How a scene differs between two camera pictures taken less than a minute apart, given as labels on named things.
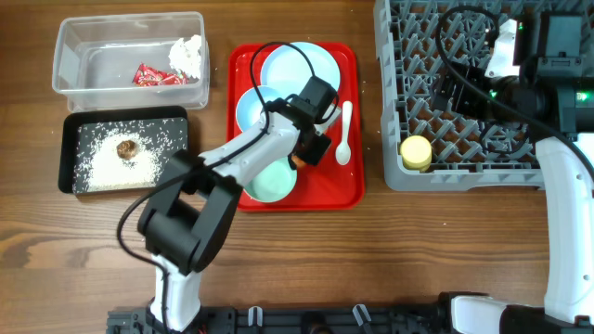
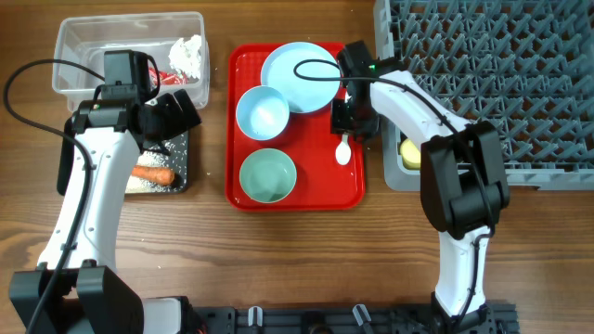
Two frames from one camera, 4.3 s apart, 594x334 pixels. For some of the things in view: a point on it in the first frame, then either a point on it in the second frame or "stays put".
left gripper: x=315 y=154 → x=177 y=122
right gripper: x=463 y=102 → x=338 y=120
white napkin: x=186 y=56 stays put
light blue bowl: x=250 y=105 stays put
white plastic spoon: x=343 y=153 stays put
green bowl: x=273 y=183 stays put
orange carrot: x=298 y=160 → x=153 y=173
